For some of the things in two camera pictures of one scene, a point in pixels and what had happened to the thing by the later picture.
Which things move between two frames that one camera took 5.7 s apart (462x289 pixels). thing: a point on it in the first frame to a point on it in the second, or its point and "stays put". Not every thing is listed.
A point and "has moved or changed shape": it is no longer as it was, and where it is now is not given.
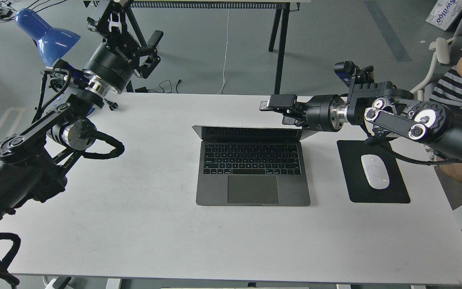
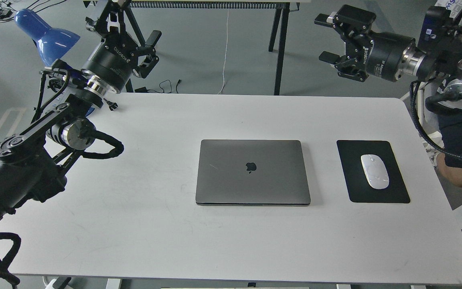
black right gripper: x=321 y=113 to x=383 y=53
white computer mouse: x=375 y=171 stays put
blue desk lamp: x=52 y=42 stays put
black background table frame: x=282 y=7 stays put
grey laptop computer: x=252 y=166 has moved or changed shape
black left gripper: x=112 y=64 stays put
